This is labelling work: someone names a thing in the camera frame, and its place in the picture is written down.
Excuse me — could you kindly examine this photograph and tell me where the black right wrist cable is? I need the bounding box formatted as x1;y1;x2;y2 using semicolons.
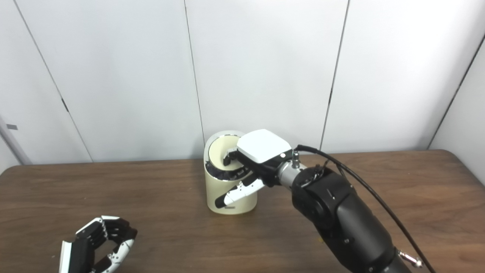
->
296;144;436;273

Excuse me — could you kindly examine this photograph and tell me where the cream-colored desktop bin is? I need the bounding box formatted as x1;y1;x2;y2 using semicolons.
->
204;130;258;215

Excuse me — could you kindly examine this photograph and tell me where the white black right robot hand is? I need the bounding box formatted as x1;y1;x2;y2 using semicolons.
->
215;129;294;209

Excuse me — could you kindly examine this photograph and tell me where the gray wall corner trim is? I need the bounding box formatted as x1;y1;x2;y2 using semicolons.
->
0;116;33;165

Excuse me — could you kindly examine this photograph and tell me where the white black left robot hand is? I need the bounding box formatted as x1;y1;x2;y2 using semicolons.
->
59;215;138;273

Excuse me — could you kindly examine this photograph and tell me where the cream round bin lid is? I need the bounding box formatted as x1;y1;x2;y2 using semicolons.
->
208;135;243;170

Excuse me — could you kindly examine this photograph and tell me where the black bin liner bag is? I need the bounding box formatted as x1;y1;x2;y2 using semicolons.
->
206;161;252;182

